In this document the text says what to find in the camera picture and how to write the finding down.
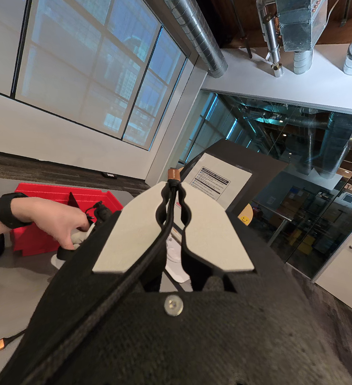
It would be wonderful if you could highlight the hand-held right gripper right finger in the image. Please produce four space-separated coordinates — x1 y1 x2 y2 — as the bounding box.
177 182 256 292

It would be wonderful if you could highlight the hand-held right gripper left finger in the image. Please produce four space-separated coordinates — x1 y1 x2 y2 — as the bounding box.
92 181 167 292

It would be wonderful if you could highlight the red plastic bin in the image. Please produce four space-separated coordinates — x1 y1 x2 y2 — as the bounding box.
10 182 124 257

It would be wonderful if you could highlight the person's left hand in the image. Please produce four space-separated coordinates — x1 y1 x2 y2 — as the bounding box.
32 197 96 251

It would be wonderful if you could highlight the white tablet stand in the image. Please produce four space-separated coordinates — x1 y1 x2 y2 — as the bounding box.
163 227 192 284

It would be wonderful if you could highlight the dark grey panel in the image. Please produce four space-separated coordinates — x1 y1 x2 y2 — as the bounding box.
206 138 288 211

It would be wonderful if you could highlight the storage shelf with boxes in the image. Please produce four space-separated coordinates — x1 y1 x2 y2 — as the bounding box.
266 185 327 256

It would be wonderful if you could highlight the black wrist band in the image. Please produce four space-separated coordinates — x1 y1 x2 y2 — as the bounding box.
0 192 30 229

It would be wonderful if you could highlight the white door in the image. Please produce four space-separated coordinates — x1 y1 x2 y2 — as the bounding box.
313 208 352 320

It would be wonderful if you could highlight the large window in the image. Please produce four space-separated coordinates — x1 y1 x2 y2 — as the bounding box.
0 0 189 151

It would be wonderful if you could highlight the metal ceiling pipe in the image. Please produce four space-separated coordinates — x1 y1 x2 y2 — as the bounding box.
256 0 284 78

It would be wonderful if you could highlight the round metal air duct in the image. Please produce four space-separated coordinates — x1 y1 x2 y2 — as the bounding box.
163 0 229 77

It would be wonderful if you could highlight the rectangular metal duct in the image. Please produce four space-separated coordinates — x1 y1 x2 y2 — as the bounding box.
275 0 330 76

